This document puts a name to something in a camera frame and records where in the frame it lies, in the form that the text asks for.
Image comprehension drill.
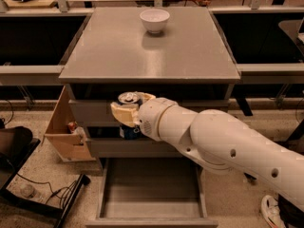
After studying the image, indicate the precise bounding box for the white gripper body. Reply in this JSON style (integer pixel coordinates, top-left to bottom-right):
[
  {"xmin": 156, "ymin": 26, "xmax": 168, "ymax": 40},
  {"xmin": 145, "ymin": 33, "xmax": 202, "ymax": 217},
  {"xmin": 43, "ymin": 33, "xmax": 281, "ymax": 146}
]
[{"xmin": 139, "ymin": 98, "xmax": 177, "ymax": 142}]

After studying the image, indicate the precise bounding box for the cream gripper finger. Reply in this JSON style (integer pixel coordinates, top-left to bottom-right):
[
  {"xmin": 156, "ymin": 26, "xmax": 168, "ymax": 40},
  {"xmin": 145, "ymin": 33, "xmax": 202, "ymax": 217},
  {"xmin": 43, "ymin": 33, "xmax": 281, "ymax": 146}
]
[
  {"xmin": 138, "ymin": 92, "xmax": 156, "ymax": 105},
  {"xmin": 110, "ymin": 102, "xmax": 140, "ymax": 127}
]

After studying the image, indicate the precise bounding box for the blue pepsi can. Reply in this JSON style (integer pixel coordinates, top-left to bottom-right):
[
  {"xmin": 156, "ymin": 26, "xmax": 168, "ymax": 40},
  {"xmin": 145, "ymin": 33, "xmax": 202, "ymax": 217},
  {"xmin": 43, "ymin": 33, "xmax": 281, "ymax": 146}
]
[{"xmin": 118, "ymin": 92, "xmax": 142, "ymax": 140}]

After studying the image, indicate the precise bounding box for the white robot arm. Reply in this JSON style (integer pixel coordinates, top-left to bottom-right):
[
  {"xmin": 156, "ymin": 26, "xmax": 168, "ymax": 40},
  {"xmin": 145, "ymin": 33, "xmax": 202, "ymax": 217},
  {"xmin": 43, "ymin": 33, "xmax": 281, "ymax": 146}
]
[{"xmin": 110, "ymin": 93, "xmax": 304, "ymax": 211}]

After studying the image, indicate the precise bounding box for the grey top drawer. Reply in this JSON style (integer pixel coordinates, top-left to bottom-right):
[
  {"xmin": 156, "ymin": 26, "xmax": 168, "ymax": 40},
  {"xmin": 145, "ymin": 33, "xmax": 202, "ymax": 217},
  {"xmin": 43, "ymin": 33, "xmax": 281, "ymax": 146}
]
[{"xmin": 69, "ymin": 100, "xmax": 229, "ymax": 127}]

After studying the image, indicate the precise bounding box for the grey middle drawer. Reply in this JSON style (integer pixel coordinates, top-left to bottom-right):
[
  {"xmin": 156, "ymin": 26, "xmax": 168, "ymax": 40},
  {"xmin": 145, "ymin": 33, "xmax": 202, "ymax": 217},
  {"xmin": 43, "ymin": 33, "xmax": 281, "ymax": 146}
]
[{"xmin": 86, "ymin": 138, "xmax": 181, "ymax": 158}]

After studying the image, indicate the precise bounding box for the grey drawer cabinet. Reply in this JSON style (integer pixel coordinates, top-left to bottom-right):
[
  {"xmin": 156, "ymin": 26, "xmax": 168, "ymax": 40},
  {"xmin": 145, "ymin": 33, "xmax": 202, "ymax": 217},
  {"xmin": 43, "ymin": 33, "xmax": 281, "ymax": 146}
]
[{"xmin": 58, "ymin": 6, "xmax": 241, "ymax": 173}]

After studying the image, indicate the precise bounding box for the grey open bottom drawer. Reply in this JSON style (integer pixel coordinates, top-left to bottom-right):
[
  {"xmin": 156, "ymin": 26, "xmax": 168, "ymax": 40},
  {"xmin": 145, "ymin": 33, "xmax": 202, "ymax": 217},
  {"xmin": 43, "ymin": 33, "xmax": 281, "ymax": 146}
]
[{"xmin": 85, "ymin": 158, "xmax": 219, "ymax": 228}]

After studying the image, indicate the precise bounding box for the red snack packet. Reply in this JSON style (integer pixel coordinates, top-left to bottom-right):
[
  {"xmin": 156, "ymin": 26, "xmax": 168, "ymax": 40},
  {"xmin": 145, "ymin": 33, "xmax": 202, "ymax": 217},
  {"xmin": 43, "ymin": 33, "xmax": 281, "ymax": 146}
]
[{"xmin": 67, "ymin": 122, "xmax": 78, "ymax": 133}]

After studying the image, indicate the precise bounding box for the brown cardboard box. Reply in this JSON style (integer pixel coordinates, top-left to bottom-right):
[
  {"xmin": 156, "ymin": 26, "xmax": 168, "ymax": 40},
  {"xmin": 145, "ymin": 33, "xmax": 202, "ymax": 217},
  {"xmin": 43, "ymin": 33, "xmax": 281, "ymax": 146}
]
[{"xmin": 45, "ymin": 88, "xmax": 94, "ymax": 162}]

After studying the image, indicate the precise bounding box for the white ceramic bowl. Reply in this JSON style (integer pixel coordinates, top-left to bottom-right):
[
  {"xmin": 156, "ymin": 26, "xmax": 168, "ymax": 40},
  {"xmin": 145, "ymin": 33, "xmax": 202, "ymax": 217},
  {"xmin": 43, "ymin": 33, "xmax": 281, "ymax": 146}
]
[{"xmin": 140, "ymin": 9, "xmax": 170, "ymax": 33}]

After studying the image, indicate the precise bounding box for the black bar on floor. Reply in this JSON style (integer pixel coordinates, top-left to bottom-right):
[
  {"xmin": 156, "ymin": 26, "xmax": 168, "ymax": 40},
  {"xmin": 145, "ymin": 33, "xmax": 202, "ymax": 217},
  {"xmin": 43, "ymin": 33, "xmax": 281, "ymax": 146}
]
[{"xmin": 244, "ymin": 173, "xmax": 257, "ymax": 180}]

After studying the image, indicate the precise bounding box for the clear plastic bottle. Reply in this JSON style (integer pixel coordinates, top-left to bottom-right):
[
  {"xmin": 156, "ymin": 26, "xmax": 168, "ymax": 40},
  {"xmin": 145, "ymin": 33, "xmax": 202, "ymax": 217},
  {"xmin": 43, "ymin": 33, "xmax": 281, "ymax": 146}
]
[{"xmin": 20, "ymin": 183, "xmax": 43, "ymax": 201}]

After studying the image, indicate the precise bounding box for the white sneaker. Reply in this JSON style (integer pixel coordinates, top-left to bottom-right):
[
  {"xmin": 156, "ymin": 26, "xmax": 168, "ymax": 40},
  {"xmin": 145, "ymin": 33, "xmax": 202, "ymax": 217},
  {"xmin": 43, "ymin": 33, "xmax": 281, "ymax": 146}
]
[{"xmin": 260, "ymin": 195, "xmax": 286, "ymax": 228}]

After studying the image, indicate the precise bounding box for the dark trouser leg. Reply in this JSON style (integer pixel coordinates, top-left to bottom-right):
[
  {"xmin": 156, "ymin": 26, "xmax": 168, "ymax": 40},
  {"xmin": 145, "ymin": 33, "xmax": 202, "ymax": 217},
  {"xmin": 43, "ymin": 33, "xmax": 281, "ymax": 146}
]
[{"xmin": 278, "ymin": 196, "xmax": 304, "ymax": 228}]

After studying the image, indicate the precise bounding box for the black cable on floor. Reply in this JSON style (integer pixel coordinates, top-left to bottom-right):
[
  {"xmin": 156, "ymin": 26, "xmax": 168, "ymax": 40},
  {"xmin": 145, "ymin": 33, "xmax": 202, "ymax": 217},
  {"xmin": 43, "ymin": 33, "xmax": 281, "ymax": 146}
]
[{"xmin": 15, "ymin": 173, "xmax": 79, "ymax": 209}]

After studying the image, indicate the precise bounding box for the black cart frame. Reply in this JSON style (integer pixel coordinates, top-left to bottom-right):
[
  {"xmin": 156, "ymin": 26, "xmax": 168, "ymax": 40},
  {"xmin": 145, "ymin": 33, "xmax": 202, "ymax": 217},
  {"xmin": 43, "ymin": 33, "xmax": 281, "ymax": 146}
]
[{"xmin": 0, "ymin": 126, "xmax": 90, "ymax": 228}]

